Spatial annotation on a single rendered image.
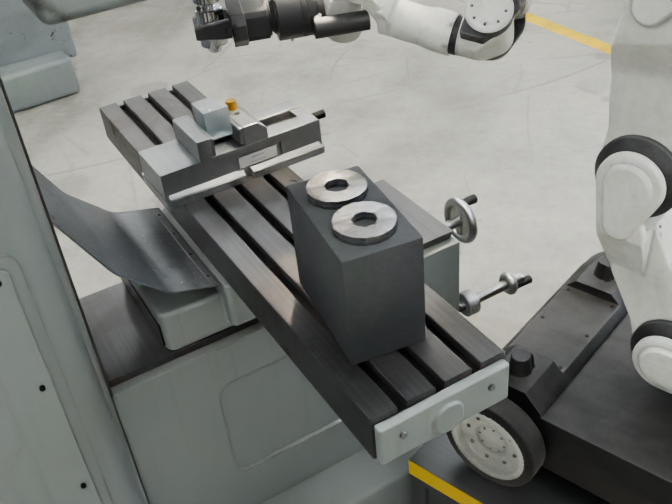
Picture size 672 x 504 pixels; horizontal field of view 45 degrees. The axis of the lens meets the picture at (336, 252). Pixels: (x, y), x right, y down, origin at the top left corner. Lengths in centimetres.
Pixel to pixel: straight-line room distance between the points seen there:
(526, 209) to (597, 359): 150
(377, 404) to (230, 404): 62
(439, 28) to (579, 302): 69
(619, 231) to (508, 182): 190
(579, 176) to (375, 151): 85
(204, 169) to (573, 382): 82
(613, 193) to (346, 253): 50
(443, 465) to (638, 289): 52
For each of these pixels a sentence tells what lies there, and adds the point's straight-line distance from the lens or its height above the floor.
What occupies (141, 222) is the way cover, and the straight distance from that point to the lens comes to 169.
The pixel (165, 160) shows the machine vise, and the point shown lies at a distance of 161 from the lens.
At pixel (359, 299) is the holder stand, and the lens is 111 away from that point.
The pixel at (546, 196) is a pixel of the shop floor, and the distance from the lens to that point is 322.
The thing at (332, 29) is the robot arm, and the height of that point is 122.
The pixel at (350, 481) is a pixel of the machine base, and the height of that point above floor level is 20.
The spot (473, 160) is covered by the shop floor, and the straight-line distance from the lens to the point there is 344.
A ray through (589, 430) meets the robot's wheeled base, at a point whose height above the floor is 57.
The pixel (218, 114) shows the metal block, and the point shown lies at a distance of 160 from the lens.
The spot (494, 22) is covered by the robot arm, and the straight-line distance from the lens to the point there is 137.
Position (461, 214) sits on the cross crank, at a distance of 197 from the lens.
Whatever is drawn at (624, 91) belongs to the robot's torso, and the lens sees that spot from 136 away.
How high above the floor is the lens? 173
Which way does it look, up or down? 36 degrees down
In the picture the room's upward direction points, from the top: 6 degrees counter-clockwise
